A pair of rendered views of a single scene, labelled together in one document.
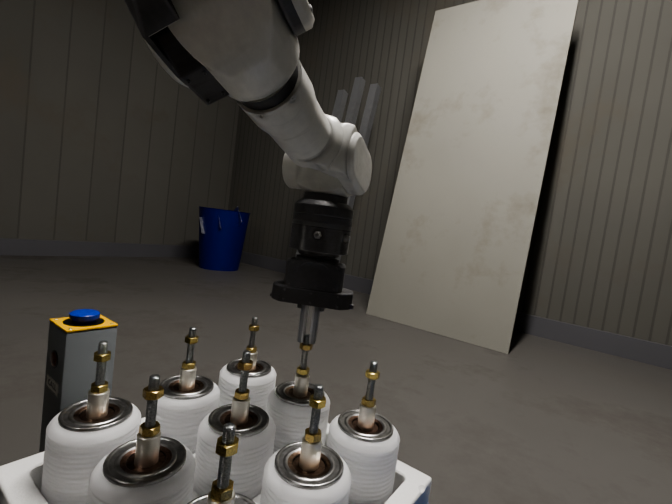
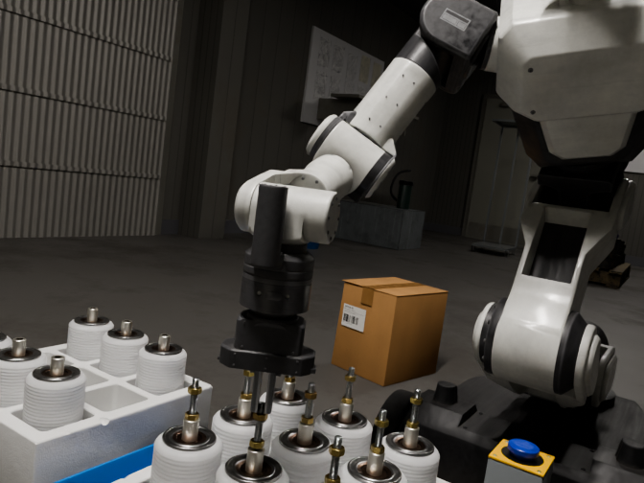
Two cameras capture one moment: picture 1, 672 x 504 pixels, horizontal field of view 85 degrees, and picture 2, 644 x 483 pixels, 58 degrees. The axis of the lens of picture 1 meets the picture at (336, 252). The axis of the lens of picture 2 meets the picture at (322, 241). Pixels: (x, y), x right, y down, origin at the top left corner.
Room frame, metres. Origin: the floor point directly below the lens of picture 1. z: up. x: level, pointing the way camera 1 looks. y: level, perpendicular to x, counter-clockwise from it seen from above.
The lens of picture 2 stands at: (1.28, 0.03, 0.64)
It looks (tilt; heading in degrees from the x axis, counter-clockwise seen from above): 6 degrees down; 177
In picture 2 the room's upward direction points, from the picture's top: 8 degrees clockwise
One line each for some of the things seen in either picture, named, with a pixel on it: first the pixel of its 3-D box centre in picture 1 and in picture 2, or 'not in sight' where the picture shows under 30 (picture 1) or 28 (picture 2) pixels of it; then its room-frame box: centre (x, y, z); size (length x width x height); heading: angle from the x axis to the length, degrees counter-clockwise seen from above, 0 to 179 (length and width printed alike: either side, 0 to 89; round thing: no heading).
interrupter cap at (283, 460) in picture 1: (309, 464); (243, 415); (0.39, 0.00, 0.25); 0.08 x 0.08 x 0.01
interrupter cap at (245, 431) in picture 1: (238, 420); (304, 441); (0.45, 0.09, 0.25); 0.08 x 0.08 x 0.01
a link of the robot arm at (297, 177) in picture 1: (324, 187); (286, 232); (0.57, 0.03, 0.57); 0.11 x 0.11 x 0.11; 72
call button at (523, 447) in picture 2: (84, 318); (522, 451); (0.56, 0.37, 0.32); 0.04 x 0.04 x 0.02
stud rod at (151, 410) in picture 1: (151, 412); (349, 389); (0.36, 0.16, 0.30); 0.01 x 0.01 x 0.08
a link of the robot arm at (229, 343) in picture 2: (316, 263); (272, 319); (0.55, 0.03, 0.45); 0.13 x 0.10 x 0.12; 87
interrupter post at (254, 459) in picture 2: (301, 385); (254, 460); (0.55, 0.03, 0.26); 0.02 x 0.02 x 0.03
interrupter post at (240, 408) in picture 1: (240, 410); (305, 433); (0.45, 0.09, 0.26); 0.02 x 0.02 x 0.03
